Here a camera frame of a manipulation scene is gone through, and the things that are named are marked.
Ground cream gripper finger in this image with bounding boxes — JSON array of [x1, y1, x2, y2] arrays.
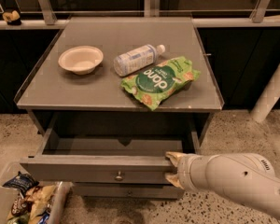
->
[[165, 173, 183, 189], [165, 151, 186, 167]]

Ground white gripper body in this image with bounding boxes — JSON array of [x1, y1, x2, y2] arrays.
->
[[177, 154, 205, 191]]

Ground grey top drawer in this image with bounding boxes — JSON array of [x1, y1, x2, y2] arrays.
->
[[21, 112, 199, 185]]

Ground grey drawer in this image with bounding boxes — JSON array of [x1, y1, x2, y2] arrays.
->
[[73, 183, 185, 200], [21, 112, 199, 185]]

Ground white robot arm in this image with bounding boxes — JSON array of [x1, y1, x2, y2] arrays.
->
[[165, 151, 280, 220]]

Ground grey bottom drawer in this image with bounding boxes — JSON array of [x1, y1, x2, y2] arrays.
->
[[73, 183, 185, 200]]

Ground grey drawer cabinet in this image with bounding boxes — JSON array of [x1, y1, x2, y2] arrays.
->
[[13, 15, 225, 200]]

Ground green snack bag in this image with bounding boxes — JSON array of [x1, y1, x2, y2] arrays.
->
[[120, 56, 201, 110]]

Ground clear plastic water bottle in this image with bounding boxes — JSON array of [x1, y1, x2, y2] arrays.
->
[[113, 44, 165, 77]]

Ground white diagonal pole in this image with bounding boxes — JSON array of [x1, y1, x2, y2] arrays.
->
[[250, 64, 280, 122]]

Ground white paper bowl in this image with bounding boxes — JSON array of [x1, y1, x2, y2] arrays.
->
[[58, 46, 104, 75]]

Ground yellow chip bag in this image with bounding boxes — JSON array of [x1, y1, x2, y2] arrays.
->
[[25, 185, 56, 224]]

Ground dark blue snack bag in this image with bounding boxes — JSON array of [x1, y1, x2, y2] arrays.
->
[[2, 172, 39, 197]]

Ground brown snack bag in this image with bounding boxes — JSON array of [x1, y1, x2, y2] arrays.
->
[[7, 196, 32, 219]]

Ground clear plastic bin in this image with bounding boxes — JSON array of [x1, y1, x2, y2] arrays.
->
[[0, 162, 72, 224]]

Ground metal window railing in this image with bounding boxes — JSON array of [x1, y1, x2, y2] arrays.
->
[[0, 0, 280, 30]]

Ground yellow black small object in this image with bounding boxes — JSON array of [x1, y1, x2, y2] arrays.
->
[[2, 10, 21, 25]]

